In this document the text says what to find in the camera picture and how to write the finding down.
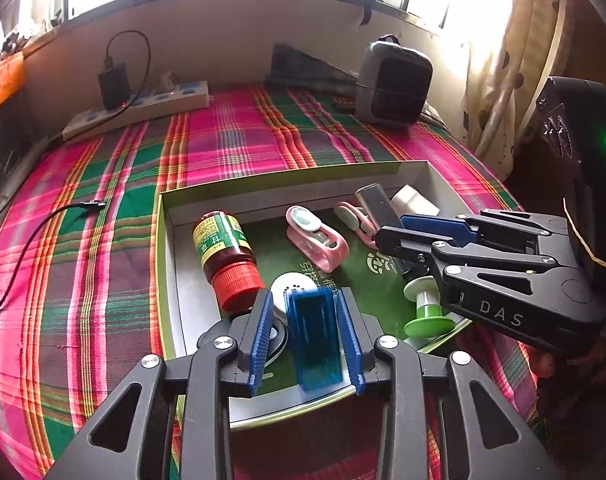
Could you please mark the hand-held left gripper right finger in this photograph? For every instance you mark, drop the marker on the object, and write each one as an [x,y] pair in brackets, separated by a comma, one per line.
[350,345]

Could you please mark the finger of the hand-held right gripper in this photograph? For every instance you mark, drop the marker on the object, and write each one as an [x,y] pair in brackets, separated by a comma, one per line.
[403,242]
[433,227]

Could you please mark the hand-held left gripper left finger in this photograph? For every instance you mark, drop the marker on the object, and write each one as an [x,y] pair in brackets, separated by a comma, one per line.
[260,340]

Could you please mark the black and white oval gadget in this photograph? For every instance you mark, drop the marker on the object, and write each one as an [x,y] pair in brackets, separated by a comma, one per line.
[280,342]

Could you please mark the white power adapter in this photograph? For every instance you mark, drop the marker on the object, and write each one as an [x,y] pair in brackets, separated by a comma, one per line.
[413,200]

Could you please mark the blue translucent USB tester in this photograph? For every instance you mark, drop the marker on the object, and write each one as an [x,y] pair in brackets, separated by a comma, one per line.
[315,340]

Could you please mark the black battery charger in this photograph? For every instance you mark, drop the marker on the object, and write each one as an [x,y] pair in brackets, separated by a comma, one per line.
[375,205]

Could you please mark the white round container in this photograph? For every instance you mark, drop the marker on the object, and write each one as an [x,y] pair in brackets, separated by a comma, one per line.
[288,287]

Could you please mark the pink plastic clip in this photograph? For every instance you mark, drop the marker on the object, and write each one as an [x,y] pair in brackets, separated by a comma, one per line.
[350,215]
[318,247]

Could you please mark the green and white spool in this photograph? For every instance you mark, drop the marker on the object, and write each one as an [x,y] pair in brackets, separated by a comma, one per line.
[425,325]

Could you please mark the green cardboard box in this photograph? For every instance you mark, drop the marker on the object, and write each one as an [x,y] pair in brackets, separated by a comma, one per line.
[278,255]

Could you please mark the red-capped brown bottle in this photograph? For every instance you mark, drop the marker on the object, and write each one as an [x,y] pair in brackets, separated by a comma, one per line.
[223,245]

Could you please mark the pale patterned cloth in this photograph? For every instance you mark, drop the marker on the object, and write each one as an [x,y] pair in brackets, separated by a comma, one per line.
[435,117]

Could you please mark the small grey heater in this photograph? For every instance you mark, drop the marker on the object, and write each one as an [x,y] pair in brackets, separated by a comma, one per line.
[393,90]

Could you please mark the cream heart-print curtain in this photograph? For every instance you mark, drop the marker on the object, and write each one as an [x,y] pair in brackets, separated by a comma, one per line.
[488,60]

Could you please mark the pink green plaid blanket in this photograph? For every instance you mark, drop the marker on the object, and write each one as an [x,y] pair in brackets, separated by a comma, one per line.
[83,260]

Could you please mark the dark folded cloth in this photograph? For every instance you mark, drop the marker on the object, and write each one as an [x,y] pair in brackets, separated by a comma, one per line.
[303,70]

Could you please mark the white power strip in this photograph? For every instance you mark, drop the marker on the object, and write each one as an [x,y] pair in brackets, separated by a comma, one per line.
[133,110]

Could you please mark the white plug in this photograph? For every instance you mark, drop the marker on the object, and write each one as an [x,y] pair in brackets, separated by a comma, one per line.
[168,80]

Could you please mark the black plug-in charger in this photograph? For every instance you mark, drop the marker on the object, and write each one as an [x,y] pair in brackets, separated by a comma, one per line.
[114,85]

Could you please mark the orange plastic tray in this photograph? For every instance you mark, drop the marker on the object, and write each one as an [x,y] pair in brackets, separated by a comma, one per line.
[3,85]

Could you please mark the heap of plastic packets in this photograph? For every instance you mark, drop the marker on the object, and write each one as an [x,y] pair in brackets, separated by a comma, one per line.
[3,45]

